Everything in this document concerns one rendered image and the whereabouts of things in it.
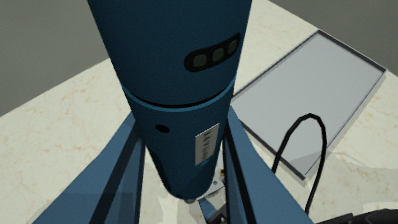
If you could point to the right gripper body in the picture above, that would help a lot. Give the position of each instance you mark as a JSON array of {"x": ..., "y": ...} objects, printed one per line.
[{"x": 216, "y": 217}]

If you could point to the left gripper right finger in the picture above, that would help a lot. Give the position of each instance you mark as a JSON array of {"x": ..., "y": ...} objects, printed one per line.
[{"x": 265, "y": 198}]

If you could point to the dark blue nut driver barrel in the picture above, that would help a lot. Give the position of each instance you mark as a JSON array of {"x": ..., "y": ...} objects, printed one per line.
[{"x": 177, "y": 62}]

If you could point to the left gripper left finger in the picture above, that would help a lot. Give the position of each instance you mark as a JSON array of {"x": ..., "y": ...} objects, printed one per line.
[{"x": 87, "y": 199}]

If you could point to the grey metal bracket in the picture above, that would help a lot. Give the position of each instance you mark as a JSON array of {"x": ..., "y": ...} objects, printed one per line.
[{"x": 217, "y": 177}]

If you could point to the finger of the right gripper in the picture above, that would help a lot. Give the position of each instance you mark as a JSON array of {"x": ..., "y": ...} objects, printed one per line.
[{"x": 207, "y": 208}]

